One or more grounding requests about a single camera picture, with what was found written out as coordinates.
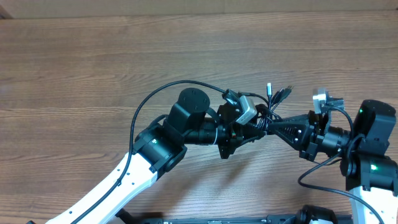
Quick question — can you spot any left camera cable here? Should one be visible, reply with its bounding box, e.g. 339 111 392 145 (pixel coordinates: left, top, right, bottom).
70 80 242 224

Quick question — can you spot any right camera cable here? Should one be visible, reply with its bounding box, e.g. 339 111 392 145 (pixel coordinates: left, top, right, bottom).
297 105 386 224

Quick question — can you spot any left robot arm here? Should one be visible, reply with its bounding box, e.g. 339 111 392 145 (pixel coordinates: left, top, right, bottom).
49 88 271 223

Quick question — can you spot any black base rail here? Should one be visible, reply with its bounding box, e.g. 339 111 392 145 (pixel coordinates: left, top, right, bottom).
112 206 353 224

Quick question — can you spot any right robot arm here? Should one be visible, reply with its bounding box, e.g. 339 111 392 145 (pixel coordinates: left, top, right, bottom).
267 98 397 223

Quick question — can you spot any black cable bundle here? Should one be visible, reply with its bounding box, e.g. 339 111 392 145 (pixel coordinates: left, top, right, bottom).
239 82 295 131

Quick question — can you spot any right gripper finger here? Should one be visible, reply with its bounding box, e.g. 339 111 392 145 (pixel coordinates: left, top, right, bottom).
282 114 310 123
268 121 310 151

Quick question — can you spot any camera cable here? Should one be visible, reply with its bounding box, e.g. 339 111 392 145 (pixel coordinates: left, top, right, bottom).
297 105 386 224
70 80 242 224

